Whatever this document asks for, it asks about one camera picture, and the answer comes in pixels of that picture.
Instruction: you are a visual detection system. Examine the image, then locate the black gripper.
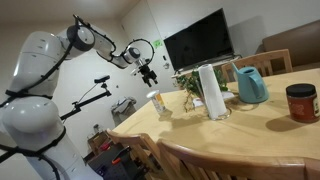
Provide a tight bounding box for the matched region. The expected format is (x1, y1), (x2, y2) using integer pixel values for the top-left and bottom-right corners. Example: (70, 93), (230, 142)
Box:
(138, 64), (159, 88)

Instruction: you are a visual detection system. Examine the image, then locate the white plastic lid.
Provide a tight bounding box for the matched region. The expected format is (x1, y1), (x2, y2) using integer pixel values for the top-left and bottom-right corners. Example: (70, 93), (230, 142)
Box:
(146, 89), (161, 99)

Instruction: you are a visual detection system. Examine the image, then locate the brown jar black lid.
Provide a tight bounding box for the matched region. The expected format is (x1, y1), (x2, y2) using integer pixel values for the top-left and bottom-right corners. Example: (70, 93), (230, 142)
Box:
(285, 83), (320, 124)

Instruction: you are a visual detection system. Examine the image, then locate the grey cloth pile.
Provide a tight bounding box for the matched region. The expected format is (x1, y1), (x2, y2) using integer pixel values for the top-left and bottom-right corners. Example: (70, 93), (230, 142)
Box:
(111, 96), (138, 118)

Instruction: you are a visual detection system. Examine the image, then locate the green sticky note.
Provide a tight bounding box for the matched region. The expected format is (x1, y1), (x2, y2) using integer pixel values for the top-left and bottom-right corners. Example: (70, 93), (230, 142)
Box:
(152, 39), (164, 50)

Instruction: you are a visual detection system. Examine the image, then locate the green leafy potted plant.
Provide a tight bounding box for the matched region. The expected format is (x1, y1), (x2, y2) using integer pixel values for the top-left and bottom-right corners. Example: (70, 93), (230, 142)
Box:
(174, 67), (230, 114)

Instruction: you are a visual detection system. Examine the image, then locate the white paper towel roll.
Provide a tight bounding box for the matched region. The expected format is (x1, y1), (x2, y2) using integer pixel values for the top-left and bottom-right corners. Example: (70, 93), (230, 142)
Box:
(197, 63), (229, 121)

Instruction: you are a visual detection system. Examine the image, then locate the black flat screen television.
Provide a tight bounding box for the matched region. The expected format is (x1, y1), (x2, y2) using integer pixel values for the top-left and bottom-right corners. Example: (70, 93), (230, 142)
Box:
(163, 8), (235, 73)

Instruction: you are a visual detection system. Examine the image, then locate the light wooden slatted chair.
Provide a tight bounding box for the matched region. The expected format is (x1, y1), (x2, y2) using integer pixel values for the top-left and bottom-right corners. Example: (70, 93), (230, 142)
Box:
(105, 128), (168, 180)
(220, 48), (294, 84)
(156, 137), (320, 180)

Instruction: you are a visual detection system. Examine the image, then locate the wooden crate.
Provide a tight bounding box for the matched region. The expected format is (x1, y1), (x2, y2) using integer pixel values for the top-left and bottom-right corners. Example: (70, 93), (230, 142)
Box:
(87, 131), (112, 155)

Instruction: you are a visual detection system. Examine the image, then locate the metal paper towel holder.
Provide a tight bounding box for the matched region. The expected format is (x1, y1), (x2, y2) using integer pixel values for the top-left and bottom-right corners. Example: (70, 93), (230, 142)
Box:
(206, 106), (233, 122)

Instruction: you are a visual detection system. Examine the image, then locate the black equipment case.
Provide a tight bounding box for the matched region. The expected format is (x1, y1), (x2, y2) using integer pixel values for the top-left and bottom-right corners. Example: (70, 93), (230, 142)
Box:
(86, 143), (149, 180)

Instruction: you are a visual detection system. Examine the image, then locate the teal watering can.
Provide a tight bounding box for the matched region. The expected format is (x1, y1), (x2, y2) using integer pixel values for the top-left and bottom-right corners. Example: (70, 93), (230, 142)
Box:
(230, 62), (270, 104)

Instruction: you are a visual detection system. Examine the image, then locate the brown armchair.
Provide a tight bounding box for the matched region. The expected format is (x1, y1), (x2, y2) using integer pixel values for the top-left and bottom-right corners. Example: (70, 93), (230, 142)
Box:
(261, 19), (320, 70)

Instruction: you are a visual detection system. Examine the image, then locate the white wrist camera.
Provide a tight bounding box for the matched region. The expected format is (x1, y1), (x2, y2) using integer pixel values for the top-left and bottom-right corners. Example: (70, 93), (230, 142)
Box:
(129, 63), (144, 76)

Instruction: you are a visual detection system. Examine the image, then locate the small wall fixture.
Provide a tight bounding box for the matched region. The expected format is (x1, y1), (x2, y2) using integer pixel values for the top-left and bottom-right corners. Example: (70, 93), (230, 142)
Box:
(162, 54), (171, 71)

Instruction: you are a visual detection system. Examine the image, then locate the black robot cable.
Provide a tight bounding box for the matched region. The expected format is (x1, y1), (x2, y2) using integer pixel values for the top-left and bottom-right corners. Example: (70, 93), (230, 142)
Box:
(0, 13), (156, 180)

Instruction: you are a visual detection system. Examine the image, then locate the black external camera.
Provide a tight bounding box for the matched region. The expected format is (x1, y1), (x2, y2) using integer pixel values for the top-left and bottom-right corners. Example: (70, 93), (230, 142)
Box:
(93, 75), (111, 85)

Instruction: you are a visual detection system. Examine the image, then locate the black articulated camera stand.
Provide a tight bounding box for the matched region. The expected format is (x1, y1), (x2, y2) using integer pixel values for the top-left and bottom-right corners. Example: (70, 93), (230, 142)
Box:
(59, 83), (113, 122)

